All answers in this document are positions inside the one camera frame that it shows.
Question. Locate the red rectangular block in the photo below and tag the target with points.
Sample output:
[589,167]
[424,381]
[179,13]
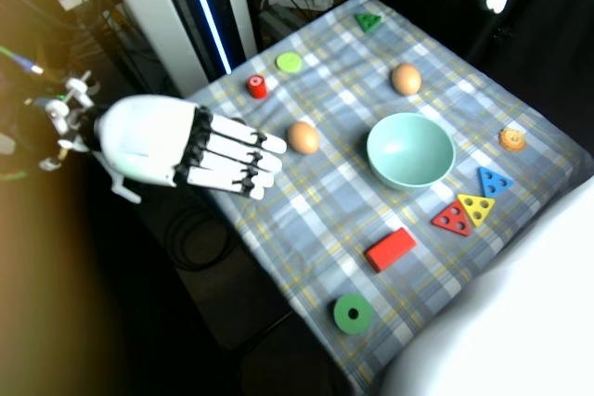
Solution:
[391,250]

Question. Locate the blue triangle block with holes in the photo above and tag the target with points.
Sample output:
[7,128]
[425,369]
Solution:
[492,185]

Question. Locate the red cylinder block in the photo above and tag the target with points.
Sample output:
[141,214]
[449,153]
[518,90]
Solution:
[256,87]

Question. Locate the brown egg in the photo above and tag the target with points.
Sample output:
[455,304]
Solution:
[303,137]
[406,79]

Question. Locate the white column with blue light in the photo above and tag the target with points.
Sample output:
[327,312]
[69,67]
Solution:
[148,11]

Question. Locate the red triangle block with holes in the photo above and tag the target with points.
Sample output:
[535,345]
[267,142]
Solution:
[448,222]

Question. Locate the white robot body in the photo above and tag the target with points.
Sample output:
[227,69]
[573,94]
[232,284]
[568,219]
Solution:
[510,322]

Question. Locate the yellow triangle block with holes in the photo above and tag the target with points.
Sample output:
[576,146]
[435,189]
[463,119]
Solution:
[477,213]

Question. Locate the tan toy cookie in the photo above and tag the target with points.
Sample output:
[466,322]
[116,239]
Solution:
[512,140]

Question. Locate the lime green toy cookie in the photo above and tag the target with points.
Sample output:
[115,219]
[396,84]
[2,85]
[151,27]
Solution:
[288,62]

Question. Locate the blue plaid cloth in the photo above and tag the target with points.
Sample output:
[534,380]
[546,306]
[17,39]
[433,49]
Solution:
[334,210]

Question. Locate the mint green bowl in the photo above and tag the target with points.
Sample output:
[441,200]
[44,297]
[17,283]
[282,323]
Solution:
[410,155]

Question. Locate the green triangle block with holes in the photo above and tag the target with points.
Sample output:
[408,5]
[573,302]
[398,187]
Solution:
[368,21]

